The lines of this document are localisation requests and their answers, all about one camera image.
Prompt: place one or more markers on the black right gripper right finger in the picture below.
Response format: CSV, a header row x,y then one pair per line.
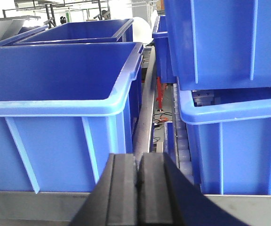
x,y
167,198

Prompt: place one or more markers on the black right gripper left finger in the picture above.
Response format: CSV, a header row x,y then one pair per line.
x,y
113,202

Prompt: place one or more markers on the blue target plastic box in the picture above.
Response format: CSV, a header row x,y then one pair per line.
x,y
64,108

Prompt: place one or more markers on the steel rack divider bar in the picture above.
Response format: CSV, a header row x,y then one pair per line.
x,y
143,138

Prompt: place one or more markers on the blue plastic bin right side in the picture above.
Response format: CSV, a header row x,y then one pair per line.
x,y
230,141

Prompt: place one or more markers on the blue bin far right back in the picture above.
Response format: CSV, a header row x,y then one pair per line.
x,y
163,58

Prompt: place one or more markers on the blue bin upper right stacked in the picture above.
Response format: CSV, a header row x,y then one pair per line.
x,y
220,44

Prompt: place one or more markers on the blue bin behind target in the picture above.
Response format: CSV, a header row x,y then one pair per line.
x,y
118,30

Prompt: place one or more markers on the red steel frame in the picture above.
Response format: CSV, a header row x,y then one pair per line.
x,y
161,87

